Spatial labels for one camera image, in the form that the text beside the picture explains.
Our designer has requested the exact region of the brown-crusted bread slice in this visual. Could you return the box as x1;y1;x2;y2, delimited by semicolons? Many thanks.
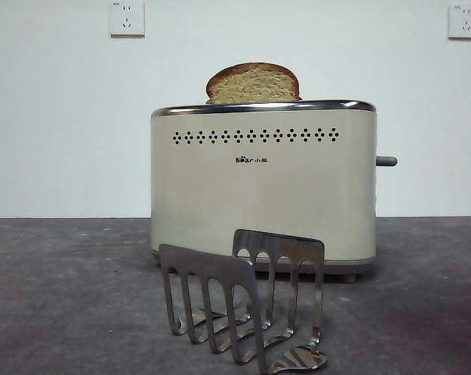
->
205;62;303;105

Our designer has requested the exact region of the cream toaster with chrome top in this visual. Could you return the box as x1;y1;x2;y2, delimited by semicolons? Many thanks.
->
148;99;378;284

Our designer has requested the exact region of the white wall socket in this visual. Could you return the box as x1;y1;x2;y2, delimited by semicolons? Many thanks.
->
448;3;471;41
109;0;146;39

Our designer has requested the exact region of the stainless steel toast rack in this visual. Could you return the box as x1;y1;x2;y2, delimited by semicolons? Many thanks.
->
158;228;329;375

